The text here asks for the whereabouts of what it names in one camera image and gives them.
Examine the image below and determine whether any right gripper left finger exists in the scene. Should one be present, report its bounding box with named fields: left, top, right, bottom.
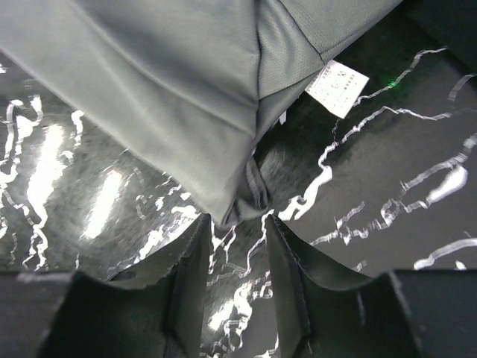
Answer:
left=109, top=214, right=212, bottom=357

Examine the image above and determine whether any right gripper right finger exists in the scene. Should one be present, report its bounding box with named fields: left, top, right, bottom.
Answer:
left=265, top=216, right=399, bottom=357

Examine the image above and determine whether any grey t-shirt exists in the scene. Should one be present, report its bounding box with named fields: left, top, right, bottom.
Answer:
left=1, top=1, right=397, bottom=227

